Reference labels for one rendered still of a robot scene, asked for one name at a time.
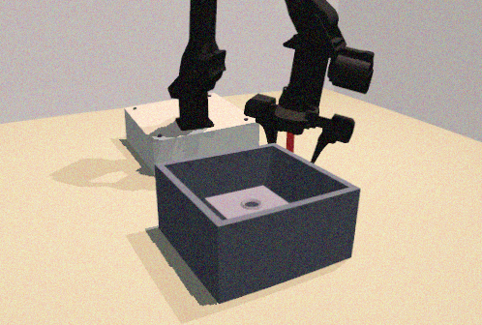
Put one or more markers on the dark red peg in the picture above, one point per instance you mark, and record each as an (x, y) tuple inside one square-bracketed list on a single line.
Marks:
[(290, 142)]

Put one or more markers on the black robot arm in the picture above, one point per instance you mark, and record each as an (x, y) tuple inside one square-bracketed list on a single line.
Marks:
[(319, 38)]

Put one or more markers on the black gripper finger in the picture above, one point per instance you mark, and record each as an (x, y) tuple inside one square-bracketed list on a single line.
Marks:
[(322, 141), (271, 133)]

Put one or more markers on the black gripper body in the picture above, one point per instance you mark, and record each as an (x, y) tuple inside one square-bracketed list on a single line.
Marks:
[(263, 107)]

